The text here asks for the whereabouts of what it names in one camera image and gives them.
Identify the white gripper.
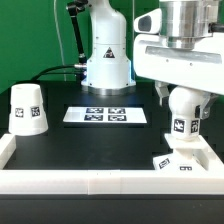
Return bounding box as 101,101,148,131
133,33,224,120

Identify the white lamp bulb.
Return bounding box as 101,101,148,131
169,86,203,141

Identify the white lamp base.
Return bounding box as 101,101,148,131
153,133,205,172

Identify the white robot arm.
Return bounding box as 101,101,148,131
82,0,224,119

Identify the white lamp shade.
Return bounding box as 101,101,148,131
9,83,48,136

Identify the white marker tag plate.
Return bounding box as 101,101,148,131
63,107,147,124

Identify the white U-shaped fence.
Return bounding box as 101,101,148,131
0,134,224,195

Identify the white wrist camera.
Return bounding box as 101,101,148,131
134,8,162,34

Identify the black base cable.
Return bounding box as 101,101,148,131
30,64,88,82

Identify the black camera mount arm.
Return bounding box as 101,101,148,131
66,0,88,64

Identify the white hanging cable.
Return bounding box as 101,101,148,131
53,0,68,82

